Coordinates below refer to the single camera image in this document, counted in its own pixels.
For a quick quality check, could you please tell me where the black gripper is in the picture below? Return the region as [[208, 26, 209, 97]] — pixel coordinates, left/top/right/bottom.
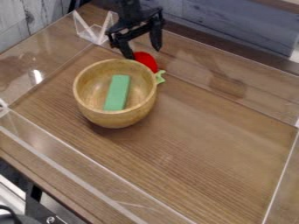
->
[[105, 7, 164, 60]]

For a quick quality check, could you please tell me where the red plush strawberry toy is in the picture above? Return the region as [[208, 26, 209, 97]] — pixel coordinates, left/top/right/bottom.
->
[[133, 52, 165, 84]]

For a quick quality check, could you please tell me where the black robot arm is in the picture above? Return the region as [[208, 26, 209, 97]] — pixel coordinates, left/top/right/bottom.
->
[[105, 0, 164, 60]]

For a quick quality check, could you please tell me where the wooden bowl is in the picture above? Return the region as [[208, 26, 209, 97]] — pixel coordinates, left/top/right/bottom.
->
[[72, 59, 157, 129]]

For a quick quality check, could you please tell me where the green rectangular block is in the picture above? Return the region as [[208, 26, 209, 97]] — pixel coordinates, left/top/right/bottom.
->
[[102, 74, 131, 111]]

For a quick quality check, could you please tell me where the clear acrylic table guard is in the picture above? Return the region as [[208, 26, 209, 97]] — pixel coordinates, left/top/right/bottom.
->
[[0, 17, 299, 224]]

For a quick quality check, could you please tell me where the clear acrylic corner bracket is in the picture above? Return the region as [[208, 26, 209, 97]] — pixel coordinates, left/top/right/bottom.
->
[[72, 11, 117, 46]]

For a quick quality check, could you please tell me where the black metal table bracket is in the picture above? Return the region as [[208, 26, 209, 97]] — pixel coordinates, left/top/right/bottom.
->
[[22, 181, 77, 224]]

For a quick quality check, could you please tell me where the black cable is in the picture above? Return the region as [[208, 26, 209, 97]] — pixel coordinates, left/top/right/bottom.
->
[[0, 204, 24, 224]]

